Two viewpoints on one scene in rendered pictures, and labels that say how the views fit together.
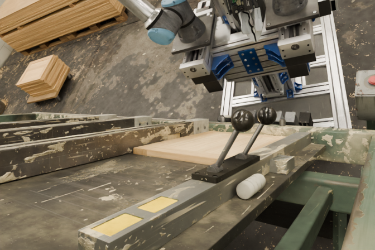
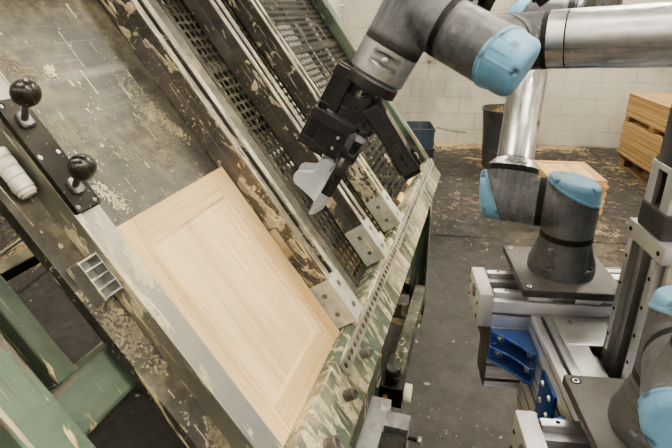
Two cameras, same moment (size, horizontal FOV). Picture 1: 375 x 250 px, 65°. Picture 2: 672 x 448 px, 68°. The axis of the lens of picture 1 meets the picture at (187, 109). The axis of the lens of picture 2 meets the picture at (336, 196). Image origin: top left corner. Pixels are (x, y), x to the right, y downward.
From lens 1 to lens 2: 0.92 m
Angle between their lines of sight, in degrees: 51
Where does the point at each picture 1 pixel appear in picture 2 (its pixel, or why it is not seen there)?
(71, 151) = (175, 83)
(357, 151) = not seen: outside the picture
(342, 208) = not seen: hidden behind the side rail
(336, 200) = not seen: hidden behind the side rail
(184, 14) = (553, 216)
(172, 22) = (513, 196)
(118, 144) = (214, 141)
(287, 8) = (618, 403)
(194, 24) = (556, 251)
